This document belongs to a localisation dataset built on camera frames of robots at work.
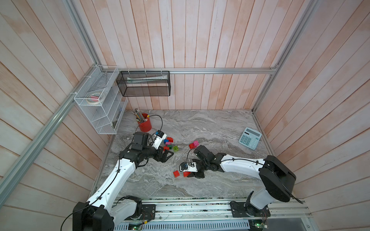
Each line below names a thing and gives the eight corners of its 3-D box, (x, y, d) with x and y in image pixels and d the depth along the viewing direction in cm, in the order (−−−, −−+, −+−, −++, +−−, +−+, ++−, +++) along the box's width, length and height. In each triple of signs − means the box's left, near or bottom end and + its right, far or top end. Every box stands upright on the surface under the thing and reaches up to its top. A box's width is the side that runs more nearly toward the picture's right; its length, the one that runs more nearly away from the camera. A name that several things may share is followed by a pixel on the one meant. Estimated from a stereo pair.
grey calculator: (238, 142, 103) (239, 139, 101) (245, 128, 111) (246, 125, 108) (254, 150, 99) (256, 148, 96) (260, 136, 107) (263, 133, 104)
